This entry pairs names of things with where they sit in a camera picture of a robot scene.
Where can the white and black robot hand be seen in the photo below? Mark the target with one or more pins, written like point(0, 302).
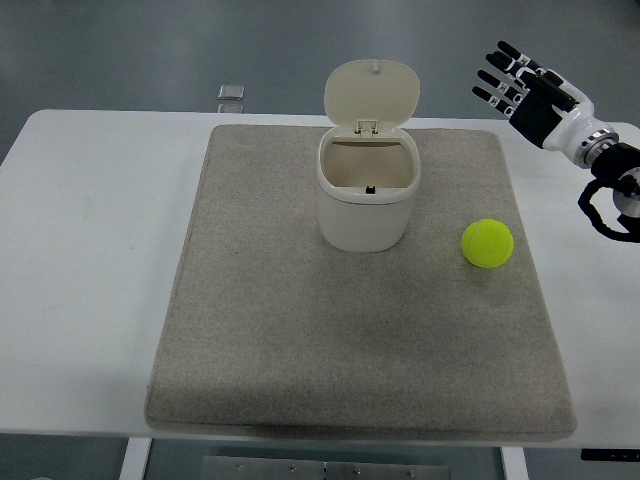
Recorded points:
point(542, 112)

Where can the yellow-green tennis ball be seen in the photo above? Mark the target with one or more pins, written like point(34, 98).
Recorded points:
point(487, 244)

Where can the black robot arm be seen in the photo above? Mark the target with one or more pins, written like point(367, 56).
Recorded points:
point(616, 175)

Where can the cream bin with hinged lid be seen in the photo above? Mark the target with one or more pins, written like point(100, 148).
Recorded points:
point(367, 170)

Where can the grey felt mat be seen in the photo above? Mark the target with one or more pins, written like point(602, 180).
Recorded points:
point(360, 300)

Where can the small clear square floor plate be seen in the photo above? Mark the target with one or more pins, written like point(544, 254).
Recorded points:
point(231, 91)

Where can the black table control panel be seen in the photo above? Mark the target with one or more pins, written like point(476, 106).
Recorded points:
point(610, 455)

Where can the white table leg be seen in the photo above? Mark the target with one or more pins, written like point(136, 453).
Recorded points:
point(135, 459)
point(512, 463)

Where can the grey metal plate with screws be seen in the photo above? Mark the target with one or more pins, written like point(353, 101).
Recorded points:
point(325, 467)

